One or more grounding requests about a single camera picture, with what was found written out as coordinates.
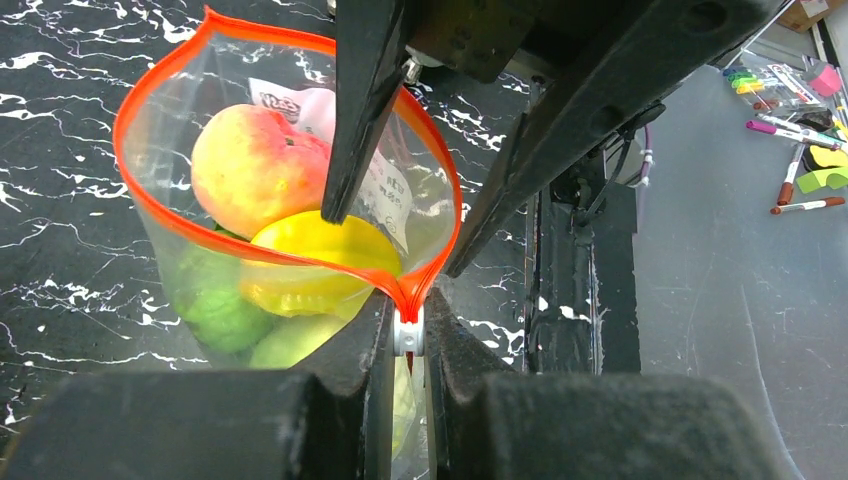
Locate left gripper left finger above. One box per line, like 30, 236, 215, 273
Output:
1, 293, 395, 479

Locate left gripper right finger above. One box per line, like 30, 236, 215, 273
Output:
423, 290, 790, 479

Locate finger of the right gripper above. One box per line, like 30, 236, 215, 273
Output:
444, 1, 780, 277
321, 0, 418, 224

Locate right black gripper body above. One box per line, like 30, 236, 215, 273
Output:
410, 1, 662, 87

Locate green white cabbage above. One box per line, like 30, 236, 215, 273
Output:
248, 315, 349, 369

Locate yellow green starfruit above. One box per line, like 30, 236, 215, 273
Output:
239, 210, 402, 319

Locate small orange fruit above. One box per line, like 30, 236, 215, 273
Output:
191, 104, 331, 239

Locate clear zip top bag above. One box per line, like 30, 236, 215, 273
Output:
111, 5, 465, 480

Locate green bumpy lime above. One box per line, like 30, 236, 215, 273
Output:
158, 242, 275, 354

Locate coloured marker pens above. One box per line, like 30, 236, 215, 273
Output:
721, 53, 847, 216

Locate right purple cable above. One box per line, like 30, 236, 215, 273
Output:
635, 124, 657, 227

